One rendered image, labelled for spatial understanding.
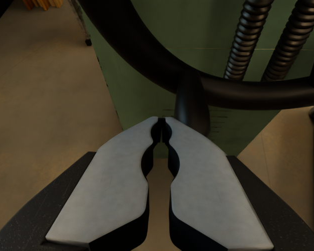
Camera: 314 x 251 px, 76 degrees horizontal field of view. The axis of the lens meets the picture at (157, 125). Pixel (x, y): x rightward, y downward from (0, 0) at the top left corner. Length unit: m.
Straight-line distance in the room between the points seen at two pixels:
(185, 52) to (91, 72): 0.89
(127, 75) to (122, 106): 0.12
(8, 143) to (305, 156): 1.33
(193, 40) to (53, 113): 0.88
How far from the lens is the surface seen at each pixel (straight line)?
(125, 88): 0.48
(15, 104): 1.26
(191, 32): 0.37
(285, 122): 1.13
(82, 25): 1.33
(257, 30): 0.23
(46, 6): 1.80
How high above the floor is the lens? 0.84
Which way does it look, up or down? 61 degrees down
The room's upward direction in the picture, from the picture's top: 2 degrees counter-clockwise
